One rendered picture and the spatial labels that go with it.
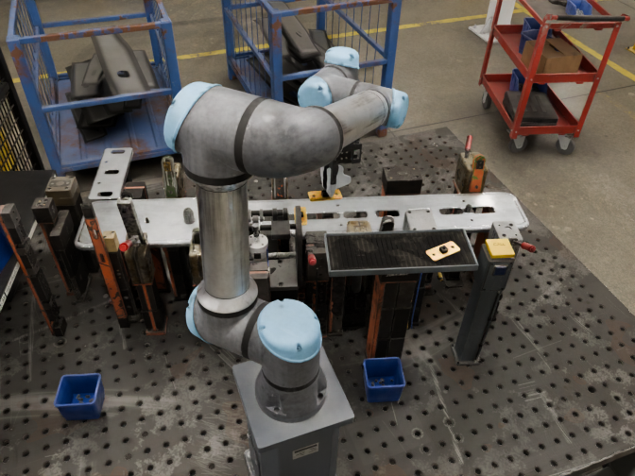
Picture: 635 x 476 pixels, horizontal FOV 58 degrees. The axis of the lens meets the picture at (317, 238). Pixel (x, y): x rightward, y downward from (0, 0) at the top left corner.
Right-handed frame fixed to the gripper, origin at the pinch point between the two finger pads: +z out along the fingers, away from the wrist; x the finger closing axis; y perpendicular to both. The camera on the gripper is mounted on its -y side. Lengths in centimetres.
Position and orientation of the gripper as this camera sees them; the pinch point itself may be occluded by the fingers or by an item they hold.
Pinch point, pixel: (326, 189)
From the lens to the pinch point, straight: 147.1
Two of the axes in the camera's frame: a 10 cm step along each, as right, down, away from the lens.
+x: -3.3, -5.8, 7.5
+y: 9.4, -1.7, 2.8
